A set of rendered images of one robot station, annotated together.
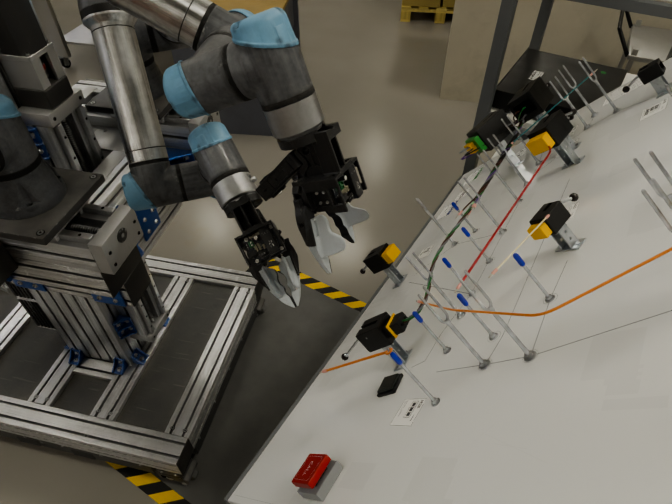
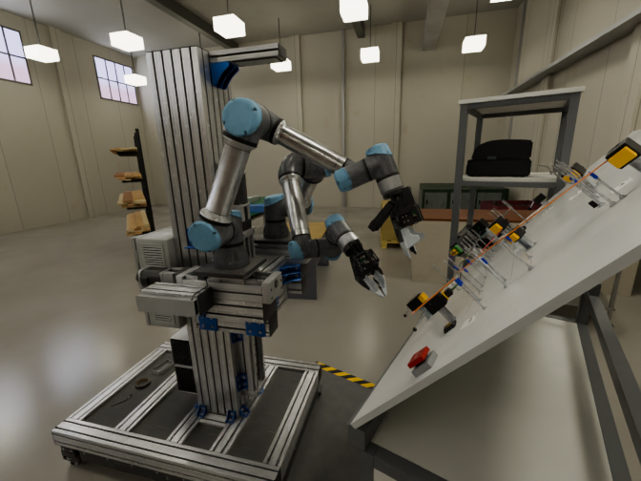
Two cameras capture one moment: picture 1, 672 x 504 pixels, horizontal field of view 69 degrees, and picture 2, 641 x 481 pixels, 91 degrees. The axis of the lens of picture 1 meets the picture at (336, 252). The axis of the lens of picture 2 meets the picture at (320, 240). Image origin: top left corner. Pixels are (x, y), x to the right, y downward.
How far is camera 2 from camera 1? 0.54 m
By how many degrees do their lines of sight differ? 31
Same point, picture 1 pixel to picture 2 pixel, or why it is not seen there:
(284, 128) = (389, 185)
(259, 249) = (365, 262)
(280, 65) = (388, 160)
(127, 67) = (298, 195)
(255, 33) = (379, 149)
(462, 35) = (421, 245)
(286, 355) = (340, 424)
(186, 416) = (278, 451)
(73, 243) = (252, 284)
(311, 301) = (352, 388)
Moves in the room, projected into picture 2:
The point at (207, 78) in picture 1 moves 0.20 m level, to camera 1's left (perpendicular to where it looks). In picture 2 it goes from (356, 169) to (292, 170)
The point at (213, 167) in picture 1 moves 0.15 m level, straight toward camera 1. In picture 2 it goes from (340, 229) to (354, 239)
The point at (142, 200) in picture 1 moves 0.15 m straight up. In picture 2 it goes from (299, 251) to (297, 212)
